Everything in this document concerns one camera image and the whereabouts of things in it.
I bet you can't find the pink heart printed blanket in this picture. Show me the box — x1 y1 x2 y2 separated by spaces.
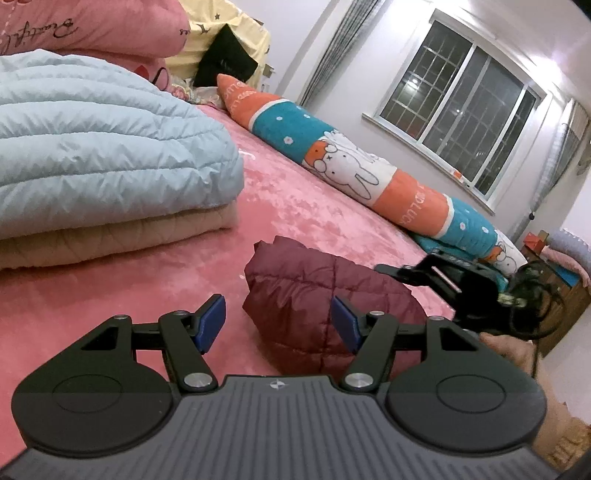
0 104 462 467

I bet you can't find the grey folded blanket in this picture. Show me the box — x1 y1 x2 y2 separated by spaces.
549 228 591 264

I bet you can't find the folded light blue quilt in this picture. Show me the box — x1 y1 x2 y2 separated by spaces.
0 51 245 241

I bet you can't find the pink pillow with lettering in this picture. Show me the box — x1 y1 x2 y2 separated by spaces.
0 0 195 93

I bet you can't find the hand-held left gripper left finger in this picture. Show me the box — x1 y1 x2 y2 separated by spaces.
78 294 228 393

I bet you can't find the floral cloth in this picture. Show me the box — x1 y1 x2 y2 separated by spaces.
168 76 227 109

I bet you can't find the orange teal bolster pillow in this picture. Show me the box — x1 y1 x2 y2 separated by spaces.
216 73 458 232
411 196 522 278

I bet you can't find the white framed window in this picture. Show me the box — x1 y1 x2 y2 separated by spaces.
362 9 548 215

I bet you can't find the beige quilted jacket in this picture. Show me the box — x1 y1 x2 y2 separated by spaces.
0 200 241 271

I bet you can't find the black pillow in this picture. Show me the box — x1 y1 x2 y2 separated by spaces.
193 24 259 88

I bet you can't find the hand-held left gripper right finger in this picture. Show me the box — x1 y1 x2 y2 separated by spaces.
331 295 483 393

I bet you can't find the grey patterned curtain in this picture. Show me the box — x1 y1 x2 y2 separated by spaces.
512 99 591 241
298 0 386 107

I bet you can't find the pink folded blanket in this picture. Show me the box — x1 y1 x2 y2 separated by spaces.
542 247 591 278

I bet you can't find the yellow star printed cloth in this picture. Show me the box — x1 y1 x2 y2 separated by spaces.
164 0 273 88

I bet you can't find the person's right hand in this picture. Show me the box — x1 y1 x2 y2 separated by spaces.
480 333 539 380

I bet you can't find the maroon down jacket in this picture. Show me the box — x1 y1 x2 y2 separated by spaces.
242 235 428 376

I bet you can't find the blue mat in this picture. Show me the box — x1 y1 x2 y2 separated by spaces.
551 265 585 289

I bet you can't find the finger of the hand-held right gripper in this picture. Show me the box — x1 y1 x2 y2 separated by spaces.
375 253 462 292

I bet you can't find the wooden cabinet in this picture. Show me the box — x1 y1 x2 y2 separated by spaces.
522 244 591 358

